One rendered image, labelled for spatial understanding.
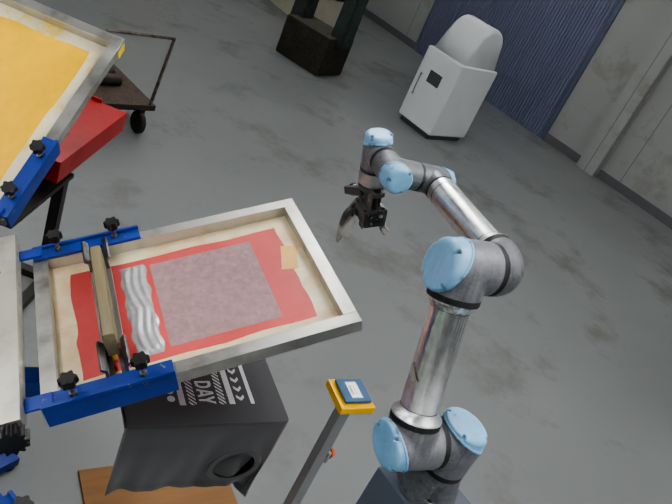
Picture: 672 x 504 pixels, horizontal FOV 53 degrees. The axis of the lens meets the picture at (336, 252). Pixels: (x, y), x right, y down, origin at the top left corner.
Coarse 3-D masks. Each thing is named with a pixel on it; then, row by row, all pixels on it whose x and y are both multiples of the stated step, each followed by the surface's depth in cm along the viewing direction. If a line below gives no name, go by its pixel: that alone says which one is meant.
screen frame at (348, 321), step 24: (216, 216) 207; (240, 216) 207; (264, 216) 211; (288, 216) 209; (144, 240) 200; (168, 240) 203; (312, 240) 198; (48, 264) 193; (312, 264) 194; (48, 288) 183; (336, 288) 182; (48, 312) 176; (48, 336) 169; (288, 336) 169; (312, 336) 170; (336, 336) 173; (48, 360) 163; (192, 360) 163; (216, 360) 163; (240, 360) 165; (48, 384) 157
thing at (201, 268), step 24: (240, 240) 204; (264, 240) 204; (144, 264) 196; (168, 264) 195; (192, 264) 195; (216, 264) 195; (240, 264) 195; (264, 264) 195; (72, 288) 188; (120, 288) 188; (168, 288) 188; (192, 288) 188; (216, 288) 188; (120, 312) 180
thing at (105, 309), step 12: (96, 252) 183; (96, 264) 180; (96, 276) 176; (96, 288) 172; (108, 288) 178; (108, 300) 169; (108, 312) 166; (108, 324) 163; (108, 336) 160; (108, 348) 163
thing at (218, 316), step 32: (224, 288) 188; (256, 288) 187; (288, 288) 187; (96, 320) 178; (128, 320) 178; (160, 320) 178; (192, 320) 178; (224, 320) 178; (256, 320) 178; (288, 320) 178; (96, 352) 170
